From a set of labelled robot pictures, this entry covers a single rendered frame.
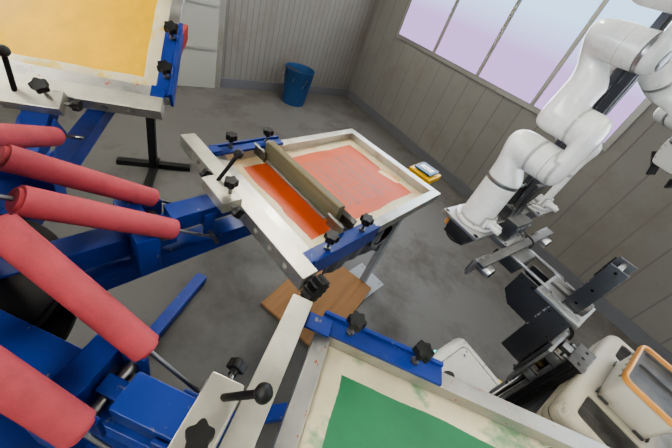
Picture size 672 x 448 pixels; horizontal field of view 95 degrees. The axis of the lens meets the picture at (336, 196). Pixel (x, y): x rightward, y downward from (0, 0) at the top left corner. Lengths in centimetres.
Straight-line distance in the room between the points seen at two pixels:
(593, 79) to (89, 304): 112
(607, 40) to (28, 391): 119
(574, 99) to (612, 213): 247
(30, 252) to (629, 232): 344
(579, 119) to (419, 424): 78
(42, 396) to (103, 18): 115
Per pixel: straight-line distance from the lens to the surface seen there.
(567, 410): 119
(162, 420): 64
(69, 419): 62
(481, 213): 104
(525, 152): 96
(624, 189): 335
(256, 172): 120
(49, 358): 73
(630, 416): 130
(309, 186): 105
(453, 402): 90
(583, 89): 99
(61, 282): 63
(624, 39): 96
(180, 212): 89
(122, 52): 135
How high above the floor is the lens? 165
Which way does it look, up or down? 36 degrees down
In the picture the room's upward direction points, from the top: 21 degrees clockwise
